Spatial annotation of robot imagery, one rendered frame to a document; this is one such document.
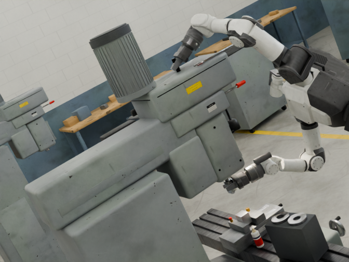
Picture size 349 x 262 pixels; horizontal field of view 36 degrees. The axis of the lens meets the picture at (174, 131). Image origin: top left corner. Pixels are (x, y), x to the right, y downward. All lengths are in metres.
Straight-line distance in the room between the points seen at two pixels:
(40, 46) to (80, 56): 0.69
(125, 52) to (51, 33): 6.84
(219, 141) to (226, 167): 0.14
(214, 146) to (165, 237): 0.53
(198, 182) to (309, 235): 0.56
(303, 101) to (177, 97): 0.58
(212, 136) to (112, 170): 0.54
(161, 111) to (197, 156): 0.29
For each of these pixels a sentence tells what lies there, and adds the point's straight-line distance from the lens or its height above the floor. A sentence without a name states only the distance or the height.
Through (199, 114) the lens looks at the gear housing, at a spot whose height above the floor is 1.68.
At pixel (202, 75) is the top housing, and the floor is 1.84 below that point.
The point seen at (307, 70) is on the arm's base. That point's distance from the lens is 2.55.
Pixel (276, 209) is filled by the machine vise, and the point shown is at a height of 0.99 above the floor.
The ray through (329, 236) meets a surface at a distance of 3.14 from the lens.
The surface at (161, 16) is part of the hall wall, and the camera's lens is 10.07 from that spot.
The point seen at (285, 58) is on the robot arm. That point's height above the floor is 1.77.
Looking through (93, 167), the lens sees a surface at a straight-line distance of 2.38.
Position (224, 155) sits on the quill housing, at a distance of 2.70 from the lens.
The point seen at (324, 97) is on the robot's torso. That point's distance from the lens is 2.58.
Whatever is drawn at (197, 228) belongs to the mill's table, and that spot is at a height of 0.92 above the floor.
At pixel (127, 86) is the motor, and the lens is 2.47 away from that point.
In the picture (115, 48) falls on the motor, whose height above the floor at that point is 2.13.
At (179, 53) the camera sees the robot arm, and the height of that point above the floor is 1.97.
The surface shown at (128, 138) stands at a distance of 2.44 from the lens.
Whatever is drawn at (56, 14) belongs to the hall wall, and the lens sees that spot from 9.34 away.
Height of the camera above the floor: 2.31
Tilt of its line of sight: 15 degrees down
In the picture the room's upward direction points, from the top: 25 degrees counter-clockwise
